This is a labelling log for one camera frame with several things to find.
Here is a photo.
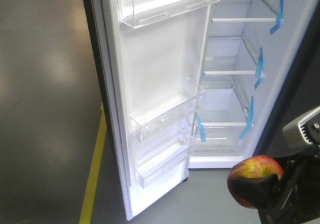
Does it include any red yellow apple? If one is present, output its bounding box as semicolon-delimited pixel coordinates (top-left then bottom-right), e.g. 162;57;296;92
227;155;284;209

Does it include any dark grey fridge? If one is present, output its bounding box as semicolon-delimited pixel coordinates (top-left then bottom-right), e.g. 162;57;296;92
189;0;319;169

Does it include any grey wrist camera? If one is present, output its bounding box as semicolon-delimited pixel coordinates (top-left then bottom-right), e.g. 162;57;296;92
282;106;320;149

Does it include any clear middle door bin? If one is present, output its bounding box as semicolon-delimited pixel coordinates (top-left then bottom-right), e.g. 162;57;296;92
130;77;205;142

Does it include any clear lower door bin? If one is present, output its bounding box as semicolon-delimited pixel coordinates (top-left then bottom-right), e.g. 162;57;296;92
134;128;195;188

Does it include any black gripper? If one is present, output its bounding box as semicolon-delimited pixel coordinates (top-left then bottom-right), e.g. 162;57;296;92
231;152;320;223

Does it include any white fridge door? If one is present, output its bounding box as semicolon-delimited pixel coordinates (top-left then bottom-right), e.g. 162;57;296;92
83;0;211;220

